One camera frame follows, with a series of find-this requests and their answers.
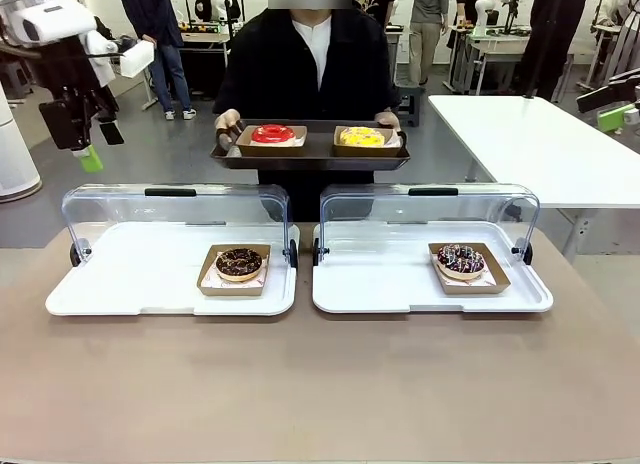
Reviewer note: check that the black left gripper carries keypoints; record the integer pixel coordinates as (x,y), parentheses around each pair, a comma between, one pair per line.
(62,121)

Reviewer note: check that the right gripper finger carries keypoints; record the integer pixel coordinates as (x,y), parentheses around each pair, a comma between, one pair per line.
(610,94)
(615,120)

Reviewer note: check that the red glazed donut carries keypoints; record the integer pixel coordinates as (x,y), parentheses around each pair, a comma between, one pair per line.
(260,136)

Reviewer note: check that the cardboard donut box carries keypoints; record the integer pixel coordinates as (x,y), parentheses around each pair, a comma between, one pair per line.
(230,290)
(475,288)
(270,151)
(365,152)

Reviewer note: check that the dark brown serving tray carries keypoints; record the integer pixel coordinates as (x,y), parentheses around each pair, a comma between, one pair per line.
(320,154)

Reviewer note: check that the yellow sprinkled donut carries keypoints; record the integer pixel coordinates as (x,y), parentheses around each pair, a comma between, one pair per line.
(350,139)

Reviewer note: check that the small white background robot arm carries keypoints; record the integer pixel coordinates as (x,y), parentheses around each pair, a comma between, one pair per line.
(482,9)

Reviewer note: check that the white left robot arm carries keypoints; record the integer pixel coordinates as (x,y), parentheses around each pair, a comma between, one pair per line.
(45,19)

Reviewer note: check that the chocolate donut with gold sprinkles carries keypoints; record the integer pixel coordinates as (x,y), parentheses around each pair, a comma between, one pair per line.
(225,269)

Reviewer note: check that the seated person in black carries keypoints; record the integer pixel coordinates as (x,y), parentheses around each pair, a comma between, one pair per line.
(212,1)

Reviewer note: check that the person in black jacket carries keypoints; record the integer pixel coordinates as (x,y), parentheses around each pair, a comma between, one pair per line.
(270,59)

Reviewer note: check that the chocolate donut with rainbow sprinkles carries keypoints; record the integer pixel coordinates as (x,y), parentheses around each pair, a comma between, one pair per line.
(470,257)

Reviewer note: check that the person's right hand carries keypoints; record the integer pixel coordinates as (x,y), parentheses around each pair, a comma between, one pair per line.
(227,120)

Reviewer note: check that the person's left hand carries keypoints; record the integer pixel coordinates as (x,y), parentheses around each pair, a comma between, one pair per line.
(389,119)

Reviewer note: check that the bystander in grey skirt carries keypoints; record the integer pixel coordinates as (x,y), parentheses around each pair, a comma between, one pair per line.
(622,34)

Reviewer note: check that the bystander in black trousers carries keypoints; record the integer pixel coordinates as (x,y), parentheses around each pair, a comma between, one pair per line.
(560,34)

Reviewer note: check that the large white table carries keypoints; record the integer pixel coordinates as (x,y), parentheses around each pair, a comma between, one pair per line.
(540,149)

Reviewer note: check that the white cylindrical air purifier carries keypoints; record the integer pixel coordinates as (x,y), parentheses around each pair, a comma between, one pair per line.
(15,159)

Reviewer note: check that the bystander in blue jeans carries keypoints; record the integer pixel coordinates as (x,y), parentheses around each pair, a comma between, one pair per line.
(172,69)

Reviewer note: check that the grey stool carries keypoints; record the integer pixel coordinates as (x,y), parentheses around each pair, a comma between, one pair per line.
(12,79)

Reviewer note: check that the grey background table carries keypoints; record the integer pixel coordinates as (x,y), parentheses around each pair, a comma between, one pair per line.
(500,44)

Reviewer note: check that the clear display lid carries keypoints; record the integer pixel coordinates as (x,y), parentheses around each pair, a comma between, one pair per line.
(225,204)
(400,204)

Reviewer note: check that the white display tray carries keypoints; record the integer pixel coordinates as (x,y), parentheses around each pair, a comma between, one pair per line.
(85,284)
(375,274)

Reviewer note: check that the grey workbench with yellow items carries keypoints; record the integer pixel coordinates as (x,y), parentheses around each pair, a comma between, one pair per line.
(205,36)

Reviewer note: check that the bystander in khaki trousers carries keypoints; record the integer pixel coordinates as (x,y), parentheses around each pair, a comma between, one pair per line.
(427,34)

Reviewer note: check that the black stool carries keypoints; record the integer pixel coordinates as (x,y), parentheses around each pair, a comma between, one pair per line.
(410,101)

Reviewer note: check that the bystander in floral black top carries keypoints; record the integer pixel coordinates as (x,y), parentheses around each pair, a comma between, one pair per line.
(372,1)

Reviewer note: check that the white camera box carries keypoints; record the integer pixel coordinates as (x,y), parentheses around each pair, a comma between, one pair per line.
(137,59)

